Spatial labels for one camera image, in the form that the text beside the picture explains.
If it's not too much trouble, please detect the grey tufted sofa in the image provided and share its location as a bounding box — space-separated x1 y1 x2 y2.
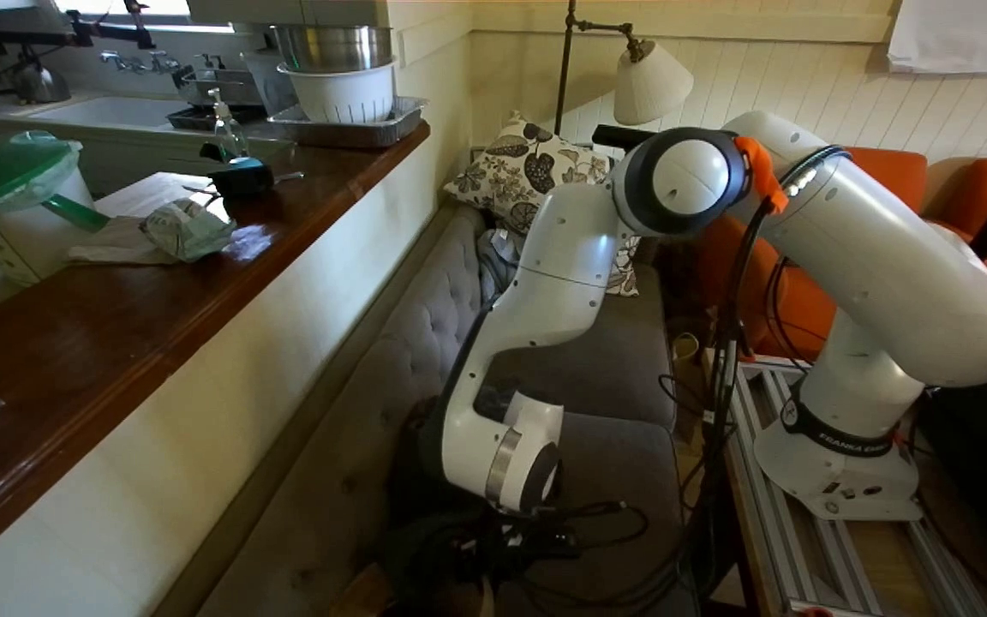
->
198 201 702 617

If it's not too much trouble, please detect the grey cloth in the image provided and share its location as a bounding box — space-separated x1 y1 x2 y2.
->
476 226 530 303

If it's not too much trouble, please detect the steel bowl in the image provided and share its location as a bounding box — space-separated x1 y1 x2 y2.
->
270 24 394 75

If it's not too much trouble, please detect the yellow cup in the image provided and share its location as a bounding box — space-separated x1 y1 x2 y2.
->
671 332 703 371

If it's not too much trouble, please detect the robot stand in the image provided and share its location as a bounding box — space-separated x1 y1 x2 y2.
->
715 353 987 617

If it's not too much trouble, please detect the orange armchair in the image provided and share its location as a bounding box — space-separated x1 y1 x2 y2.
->
697 146 987 362

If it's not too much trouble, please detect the leaf patterned pillow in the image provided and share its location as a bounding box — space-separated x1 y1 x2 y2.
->
444 111 642 297

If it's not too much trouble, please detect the foil tray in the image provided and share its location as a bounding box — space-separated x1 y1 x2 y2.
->
266 96 428 149

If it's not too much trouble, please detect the crumpled packet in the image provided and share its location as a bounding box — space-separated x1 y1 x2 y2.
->
140 198 238 263

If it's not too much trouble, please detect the wooden counter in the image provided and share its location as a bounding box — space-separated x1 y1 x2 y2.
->
0 120 432 585

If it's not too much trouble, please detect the black tape measure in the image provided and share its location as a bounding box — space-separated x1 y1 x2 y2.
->
206 158 277 201

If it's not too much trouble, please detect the floor lamp with white shade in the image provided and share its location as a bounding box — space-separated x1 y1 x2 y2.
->
553 0 695 138

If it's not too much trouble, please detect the white colander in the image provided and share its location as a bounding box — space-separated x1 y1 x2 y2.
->
278 60 398 124

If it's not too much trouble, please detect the clear pump bottle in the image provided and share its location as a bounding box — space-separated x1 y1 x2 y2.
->
206 87 248 163

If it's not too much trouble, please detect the white paper napkin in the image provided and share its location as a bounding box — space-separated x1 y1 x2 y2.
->
67 214 160 266

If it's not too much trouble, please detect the dish rack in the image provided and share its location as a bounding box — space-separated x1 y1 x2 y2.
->
171 66 268 109

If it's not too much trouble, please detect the white bucket with green lid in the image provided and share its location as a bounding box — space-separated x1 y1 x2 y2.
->
0 130 111 289

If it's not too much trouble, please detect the white sink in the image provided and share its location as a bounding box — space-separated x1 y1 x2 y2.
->
26 94 188 132

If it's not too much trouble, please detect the tap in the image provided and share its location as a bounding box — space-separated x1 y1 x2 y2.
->
99 49 180 77

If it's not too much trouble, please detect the steel kettle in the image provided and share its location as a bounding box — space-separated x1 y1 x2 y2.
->
13 50 74 106

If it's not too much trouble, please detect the white window blind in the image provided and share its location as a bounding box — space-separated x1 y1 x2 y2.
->
887 0 987 75

